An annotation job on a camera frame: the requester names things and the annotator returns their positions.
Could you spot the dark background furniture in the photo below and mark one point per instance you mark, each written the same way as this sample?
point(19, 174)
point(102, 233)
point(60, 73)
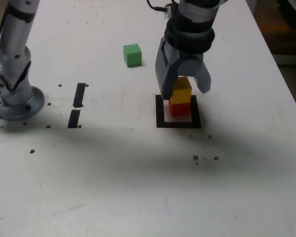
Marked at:
point(281, 32)

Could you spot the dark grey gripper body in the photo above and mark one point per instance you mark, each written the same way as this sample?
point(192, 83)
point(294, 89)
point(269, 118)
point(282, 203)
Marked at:
point(191, 56)

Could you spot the green cube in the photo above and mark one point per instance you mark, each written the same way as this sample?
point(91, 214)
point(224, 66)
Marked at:
point(132, 56)

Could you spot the yellow cube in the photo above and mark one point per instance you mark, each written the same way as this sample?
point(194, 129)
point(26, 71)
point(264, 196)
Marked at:
point(182, 95)

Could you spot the red cube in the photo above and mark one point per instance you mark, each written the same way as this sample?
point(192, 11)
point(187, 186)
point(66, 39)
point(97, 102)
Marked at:
point(178, 109)

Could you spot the black tape square outline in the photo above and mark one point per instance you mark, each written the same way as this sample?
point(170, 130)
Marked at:
point(160, 116)

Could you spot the black tape strip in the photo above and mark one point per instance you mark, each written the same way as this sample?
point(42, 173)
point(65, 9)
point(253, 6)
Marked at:
point(79, 96)

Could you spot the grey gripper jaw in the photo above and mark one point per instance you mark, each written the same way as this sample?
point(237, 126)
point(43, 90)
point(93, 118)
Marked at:
point(199, 71)
point(166, 74)

